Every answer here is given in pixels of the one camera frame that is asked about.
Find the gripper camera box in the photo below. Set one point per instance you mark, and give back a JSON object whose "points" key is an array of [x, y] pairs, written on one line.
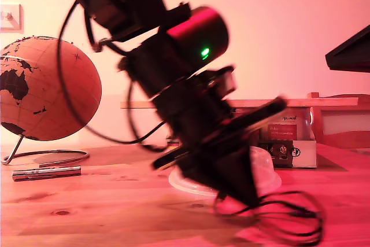
{"points": [[224, 83]]}

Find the silver metal flashlight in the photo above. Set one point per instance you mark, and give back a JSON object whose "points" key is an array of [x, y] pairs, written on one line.
{"points": [[46, 173]]}

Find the can with red Animal label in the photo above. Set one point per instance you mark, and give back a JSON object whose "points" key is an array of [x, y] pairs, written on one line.
{"points": [[289, 131]]}

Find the cork globe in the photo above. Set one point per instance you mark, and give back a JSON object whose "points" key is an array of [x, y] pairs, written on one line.
{"points": [[52, 90]]}

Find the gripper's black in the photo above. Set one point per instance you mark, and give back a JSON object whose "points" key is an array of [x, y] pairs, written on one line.
{"points": [[190, 119]]}

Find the light wooden board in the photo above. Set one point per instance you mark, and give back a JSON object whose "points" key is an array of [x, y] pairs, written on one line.
{"points": [[318, 102]]}

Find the white wall switch plate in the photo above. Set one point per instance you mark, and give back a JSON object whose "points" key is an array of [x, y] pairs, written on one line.
{"points": [[11, 18]]}

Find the metal globe stand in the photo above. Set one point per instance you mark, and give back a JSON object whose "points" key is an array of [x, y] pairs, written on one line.
{"points": [[15, 148]]}

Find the clear plastic dome cover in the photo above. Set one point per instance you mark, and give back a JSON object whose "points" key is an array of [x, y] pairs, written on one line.
{"points": [[267, 171]]}

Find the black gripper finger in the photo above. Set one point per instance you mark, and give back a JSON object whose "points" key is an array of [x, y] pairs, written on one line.
{"points": [[352, 47]]}

